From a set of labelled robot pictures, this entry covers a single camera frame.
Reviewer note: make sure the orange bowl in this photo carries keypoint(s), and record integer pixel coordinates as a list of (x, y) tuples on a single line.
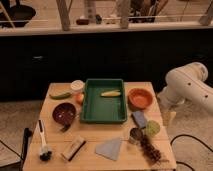
[(140, 98)]

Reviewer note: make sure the wooden table leg right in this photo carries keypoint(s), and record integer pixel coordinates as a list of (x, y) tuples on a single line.
[(123, 11)]

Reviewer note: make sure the black clamp bar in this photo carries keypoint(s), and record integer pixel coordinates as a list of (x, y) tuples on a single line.
[(26, 136)]

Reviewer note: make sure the beige block with black edge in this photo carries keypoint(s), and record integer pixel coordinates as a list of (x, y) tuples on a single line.
[(72, 148)]

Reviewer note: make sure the white dish brush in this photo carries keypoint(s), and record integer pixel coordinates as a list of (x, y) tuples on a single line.
[(46, 152)]

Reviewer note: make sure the blue-grey towel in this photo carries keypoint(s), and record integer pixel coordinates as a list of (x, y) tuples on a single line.
[(109, 149)]

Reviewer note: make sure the green chili pepper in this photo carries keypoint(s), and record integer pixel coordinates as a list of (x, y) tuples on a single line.
[(61, 96)]

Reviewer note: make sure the black round stool base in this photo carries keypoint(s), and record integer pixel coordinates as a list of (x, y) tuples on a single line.
[(19, 14)]

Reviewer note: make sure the orange peach fruit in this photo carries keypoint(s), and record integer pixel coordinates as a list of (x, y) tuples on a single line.
[(79, 98)]

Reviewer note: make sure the wooden table leg left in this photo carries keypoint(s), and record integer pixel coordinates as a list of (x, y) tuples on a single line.
[(64, 15)]

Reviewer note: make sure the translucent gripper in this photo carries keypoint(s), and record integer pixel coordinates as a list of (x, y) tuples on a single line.
[(168, 116)]

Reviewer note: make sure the small white cup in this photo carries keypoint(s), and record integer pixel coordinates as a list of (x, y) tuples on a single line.
[(77, 85)]

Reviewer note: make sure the green plastic tray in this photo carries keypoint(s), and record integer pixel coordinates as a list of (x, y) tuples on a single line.
[(97, 109)]

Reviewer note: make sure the purple bowl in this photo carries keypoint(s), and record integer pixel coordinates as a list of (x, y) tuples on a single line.
[(64, 113)]

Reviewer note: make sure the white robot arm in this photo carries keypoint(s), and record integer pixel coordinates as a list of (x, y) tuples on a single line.
[(185, 83)]

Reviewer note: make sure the wooden table leg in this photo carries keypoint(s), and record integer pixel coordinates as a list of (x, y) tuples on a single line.
[(123, 11), (64, 15)]

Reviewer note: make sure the yellow corn cob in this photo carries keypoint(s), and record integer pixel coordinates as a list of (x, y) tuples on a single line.
[(111, 94)]

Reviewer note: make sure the dark grape bunch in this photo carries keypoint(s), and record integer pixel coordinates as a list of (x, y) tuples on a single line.
[(153, 154)]

